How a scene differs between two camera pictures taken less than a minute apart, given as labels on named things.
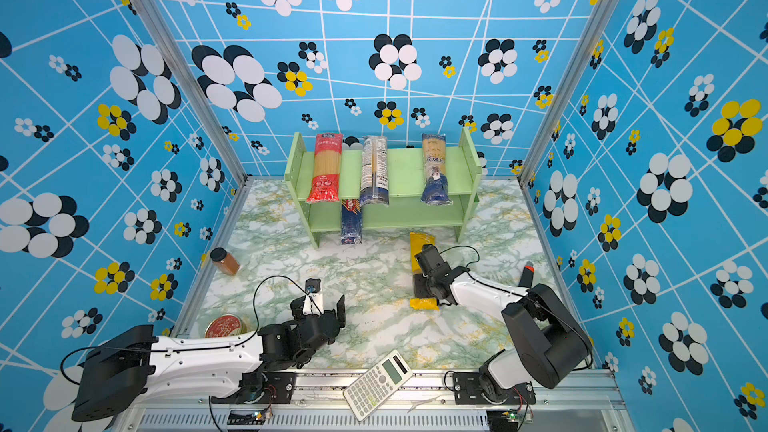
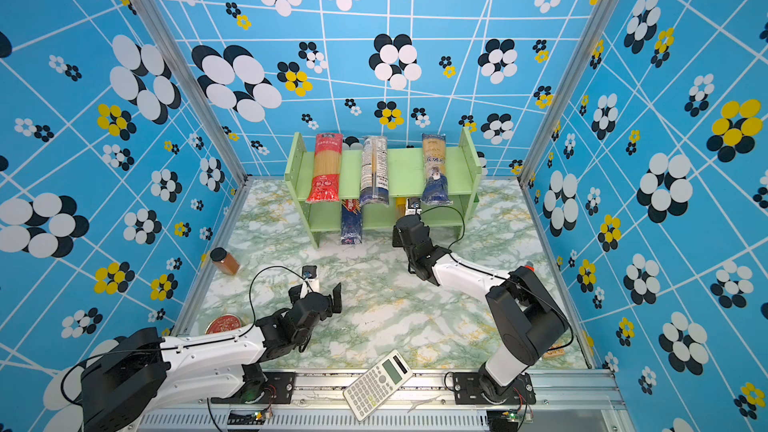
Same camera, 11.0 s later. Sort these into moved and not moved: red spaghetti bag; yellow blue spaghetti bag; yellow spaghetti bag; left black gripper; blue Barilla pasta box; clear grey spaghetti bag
Moved: left black gripper; yellow spaghetti bag
Not moved: clear grey spaghetti bag; red spaghetti bag; blue Barilla pasta box; yellow blue spaghetti bag
